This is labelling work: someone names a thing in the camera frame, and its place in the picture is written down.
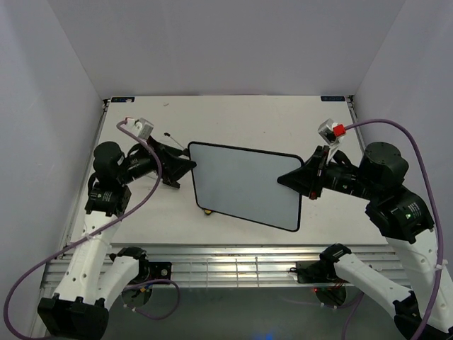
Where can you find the small whiteboard black frame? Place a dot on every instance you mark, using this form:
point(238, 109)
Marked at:
point(242, 183)

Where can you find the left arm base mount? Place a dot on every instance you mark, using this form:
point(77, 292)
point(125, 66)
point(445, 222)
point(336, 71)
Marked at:
point(151, 270)

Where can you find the left blue corner label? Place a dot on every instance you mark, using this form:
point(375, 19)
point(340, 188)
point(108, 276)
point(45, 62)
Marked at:
point(122, 99)

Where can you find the blue corner label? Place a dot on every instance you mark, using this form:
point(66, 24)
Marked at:
point(332, 98)
point(122, 99)

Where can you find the aluminium frame rail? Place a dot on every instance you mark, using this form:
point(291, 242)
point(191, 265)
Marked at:
point(242, 266)

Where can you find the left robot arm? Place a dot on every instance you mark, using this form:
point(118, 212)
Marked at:
point(79, 307)

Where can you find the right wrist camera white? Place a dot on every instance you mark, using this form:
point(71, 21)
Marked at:
point(333, 134)

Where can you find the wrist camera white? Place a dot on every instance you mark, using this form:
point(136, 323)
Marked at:
point(139, 127)
point(333, 134)

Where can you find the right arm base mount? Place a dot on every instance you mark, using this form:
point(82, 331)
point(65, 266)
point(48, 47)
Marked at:
point(314, 272)

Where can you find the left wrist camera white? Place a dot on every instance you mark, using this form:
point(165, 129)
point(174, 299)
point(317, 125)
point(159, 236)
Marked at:
point(139, 127)

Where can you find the right blue corner label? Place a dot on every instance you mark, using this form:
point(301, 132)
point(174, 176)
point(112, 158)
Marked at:
point(332, 98)

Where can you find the wire whiteboard stand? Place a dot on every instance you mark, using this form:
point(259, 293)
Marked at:
point(175, 140)

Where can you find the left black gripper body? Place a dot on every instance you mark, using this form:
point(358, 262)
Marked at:
point(141, 163)

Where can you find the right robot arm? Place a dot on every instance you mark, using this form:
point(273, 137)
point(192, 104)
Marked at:
point(402, 218)

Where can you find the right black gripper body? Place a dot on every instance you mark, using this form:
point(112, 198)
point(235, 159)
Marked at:
point(333, 176)

